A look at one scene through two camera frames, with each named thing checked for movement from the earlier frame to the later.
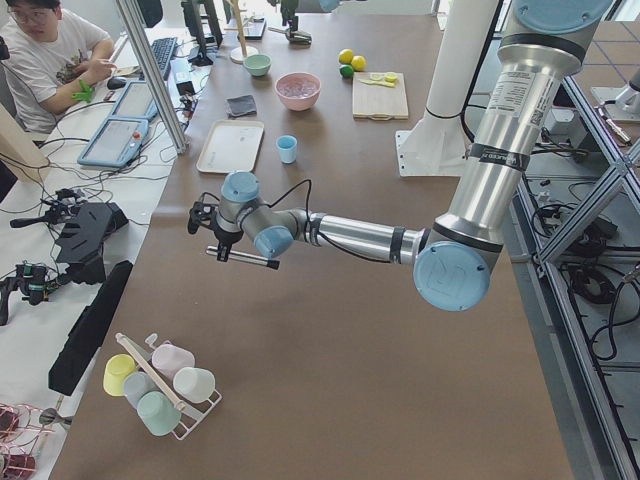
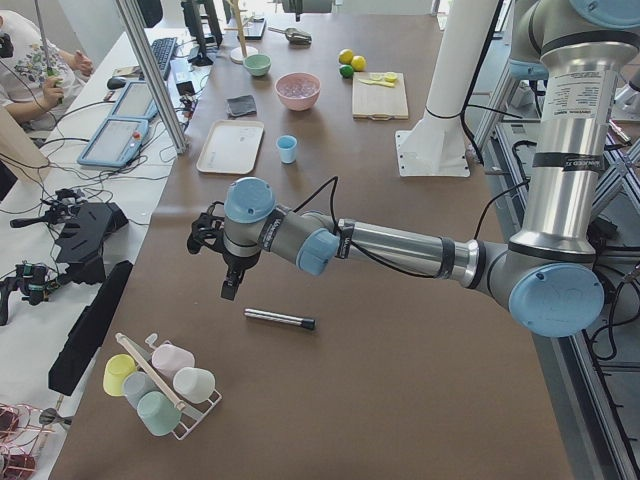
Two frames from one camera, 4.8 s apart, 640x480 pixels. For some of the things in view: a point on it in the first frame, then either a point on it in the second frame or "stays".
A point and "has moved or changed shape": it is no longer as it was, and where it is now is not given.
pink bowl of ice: x=298 y=90 stays
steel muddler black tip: x=247 y=257 has moved or changed shape
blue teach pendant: x=116 y=143 stays
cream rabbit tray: x=233 y=146 stays
